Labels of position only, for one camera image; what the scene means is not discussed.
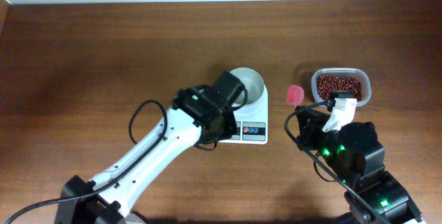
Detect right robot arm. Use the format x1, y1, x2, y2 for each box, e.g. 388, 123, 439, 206
293, 106, 425, 224

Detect white digital kitchen scale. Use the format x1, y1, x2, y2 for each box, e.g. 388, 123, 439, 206
220, 86, 269, 144

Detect pink measuring scoop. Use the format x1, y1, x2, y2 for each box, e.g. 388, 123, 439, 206
287, 85, 305, 106

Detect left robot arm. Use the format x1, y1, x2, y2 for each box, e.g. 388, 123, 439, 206
55, 71, 247, 224

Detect red beans in container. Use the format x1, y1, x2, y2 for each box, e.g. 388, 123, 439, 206
316, 75, 362, 101

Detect clear plastic bean container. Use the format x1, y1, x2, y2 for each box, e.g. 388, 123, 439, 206
311, 68, 372, 106

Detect right black cable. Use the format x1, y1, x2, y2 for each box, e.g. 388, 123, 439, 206
284, 100, 384, 224

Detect white round bowl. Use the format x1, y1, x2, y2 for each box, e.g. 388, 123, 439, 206
230, 67, 265, 106

